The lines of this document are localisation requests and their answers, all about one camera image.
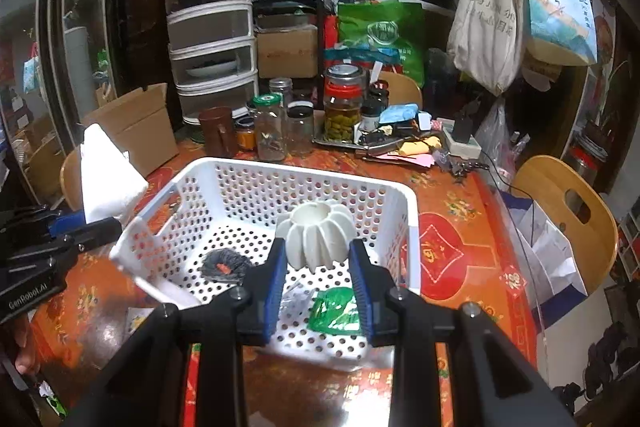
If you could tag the blue face mask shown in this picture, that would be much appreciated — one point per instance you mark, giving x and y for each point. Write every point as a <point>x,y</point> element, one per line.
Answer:
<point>397,113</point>

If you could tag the green lid glass jar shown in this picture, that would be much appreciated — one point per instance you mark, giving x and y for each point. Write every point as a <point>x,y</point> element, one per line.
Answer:
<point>270,129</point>

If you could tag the white and blue paper bag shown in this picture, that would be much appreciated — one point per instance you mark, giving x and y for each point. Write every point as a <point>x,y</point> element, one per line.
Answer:
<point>555,252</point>

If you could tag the brown mug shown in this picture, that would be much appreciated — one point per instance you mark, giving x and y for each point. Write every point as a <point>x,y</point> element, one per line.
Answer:
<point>217,132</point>

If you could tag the silver lid glass jar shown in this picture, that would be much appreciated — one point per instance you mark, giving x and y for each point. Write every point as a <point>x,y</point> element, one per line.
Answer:
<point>281,91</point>

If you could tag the hanging clear plastic bag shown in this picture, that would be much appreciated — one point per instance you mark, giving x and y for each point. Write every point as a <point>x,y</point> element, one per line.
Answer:
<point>497,132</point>

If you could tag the dark patterned pouch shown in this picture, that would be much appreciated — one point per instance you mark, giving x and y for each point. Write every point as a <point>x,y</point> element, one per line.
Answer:
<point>225,264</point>

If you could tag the green plastic packet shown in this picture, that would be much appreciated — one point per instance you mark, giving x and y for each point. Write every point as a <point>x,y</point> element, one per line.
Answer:
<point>335,309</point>

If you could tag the white power strip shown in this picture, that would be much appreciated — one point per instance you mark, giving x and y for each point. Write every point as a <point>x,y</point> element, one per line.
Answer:
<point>462,148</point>

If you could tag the small dark jar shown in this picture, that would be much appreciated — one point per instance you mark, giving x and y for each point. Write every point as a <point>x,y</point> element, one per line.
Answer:
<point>371,117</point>

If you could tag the red lid glass jar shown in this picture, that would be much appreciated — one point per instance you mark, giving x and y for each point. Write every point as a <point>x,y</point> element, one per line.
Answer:
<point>342,107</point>

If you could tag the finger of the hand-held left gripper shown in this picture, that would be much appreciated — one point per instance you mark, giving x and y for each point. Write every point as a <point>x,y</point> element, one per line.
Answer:
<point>95,234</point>
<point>70,222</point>

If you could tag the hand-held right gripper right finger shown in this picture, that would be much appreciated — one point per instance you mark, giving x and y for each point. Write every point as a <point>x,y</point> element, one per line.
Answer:
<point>361,294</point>

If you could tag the white plastic drawer tower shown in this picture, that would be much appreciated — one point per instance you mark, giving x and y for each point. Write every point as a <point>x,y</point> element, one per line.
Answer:
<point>210,27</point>

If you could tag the open cardboard box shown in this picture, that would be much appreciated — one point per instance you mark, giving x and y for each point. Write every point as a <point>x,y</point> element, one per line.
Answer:
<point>135,132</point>

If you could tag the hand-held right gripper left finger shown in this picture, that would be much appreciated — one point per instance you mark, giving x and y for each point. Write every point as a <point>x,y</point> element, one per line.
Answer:
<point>274,289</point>

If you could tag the yellow soft item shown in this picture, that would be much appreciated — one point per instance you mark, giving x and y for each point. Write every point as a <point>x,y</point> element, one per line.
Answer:
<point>415,148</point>

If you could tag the large white cloth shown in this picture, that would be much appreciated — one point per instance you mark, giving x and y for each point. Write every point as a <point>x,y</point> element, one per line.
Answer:
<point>107,177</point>

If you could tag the wooden chair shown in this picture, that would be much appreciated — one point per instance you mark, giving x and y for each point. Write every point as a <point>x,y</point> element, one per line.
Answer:
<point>70,179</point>
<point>400,89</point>
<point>550,177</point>

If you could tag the closed brown cardboard box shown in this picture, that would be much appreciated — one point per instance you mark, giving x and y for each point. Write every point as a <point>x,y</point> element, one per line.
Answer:
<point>285,52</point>

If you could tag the green shopping bag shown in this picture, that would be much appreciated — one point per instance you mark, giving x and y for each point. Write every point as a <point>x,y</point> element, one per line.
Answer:
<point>380,32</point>

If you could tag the white ribbed round holder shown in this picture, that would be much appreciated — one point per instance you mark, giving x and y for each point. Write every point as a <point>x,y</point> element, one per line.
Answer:
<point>315,232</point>

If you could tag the small orange jar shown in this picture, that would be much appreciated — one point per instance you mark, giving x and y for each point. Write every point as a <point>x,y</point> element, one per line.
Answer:
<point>245,134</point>

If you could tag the white canvas tote bag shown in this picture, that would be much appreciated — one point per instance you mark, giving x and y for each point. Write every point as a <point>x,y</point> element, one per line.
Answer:
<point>487,32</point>

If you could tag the person's left hand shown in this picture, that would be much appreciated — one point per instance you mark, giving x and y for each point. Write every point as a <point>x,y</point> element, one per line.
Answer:
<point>26,344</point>

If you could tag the dark mirrored cabinet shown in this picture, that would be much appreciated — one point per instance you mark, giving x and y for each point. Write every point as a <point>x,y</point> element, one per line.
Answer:
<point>50,32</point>

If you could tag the black charger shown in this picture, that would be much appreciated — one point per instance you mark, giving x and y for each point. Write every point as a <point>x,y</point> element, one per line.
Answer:
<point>464,124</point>

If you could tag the blue printed tote bag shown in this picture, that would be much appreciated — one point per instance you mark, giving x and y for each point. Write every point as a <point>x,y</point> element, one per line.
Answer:
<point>555,17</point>

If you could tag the white perforated plastic basket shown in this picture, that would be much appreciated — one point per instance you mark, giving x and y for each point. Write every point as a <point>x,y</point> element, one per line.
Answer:
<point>240,202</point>

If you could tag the clear plastic bag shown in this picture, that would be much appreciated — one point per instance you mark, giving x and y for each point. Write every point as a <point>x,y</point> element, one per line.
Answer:
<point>297,302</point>
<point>497,132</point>

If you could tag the black lid glass jar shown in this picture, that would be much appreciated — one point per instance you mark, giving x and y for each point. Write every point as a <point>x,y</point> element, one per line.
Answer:
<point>300,129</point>

